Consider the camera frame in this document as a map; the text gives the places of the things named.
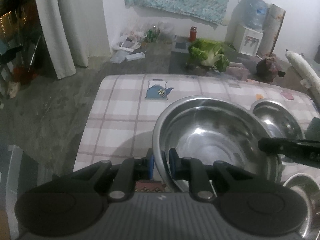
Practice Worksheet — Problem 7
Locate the small steel bowl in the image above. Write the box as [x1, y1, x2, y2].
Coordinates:
[282, 172, 320, 240]

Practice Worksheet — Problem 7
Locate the large steel bowl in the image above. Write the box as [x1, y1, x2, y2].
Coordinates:
[152, 96, 281, 192]

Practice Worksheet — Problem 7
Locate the green lettuce head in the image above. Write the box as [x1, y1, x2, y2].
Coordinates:
[187, 38, 229, 73]

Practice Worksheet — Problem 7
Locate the blue water jug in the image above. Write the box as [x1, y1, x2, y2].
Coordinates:
[241, 0, 268, 31]

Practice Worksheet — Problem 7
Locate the red cabbage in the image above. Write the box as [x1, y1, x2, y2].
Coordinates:
[256, 57, 285, 83]

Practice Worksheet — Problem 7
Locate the rolled beige mat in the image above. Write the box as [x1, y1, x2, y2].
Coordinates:
[265, 4, 286, 57]

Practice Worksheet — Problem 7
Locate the plaid patterned tablecloth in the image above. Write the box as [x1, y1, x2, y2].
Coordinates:
[73, 74, 319, 170]

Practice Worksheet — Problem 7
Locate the medium steel bowl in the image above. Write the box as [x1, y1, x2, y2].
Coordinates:
[250, 99, 305, 139]

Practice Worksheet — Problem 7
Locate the white rolled towel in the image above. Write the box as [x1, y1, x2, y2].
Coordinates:
[285, 50, 319, 98]

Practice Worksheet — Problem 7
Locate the white curtain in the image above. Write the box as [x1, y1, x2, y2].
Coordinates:
[35, 0, 111, 79]

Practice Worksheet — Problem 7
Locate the white water dispenser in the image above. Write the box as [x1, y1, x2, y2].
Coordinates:
[233, 24, 263, 56]

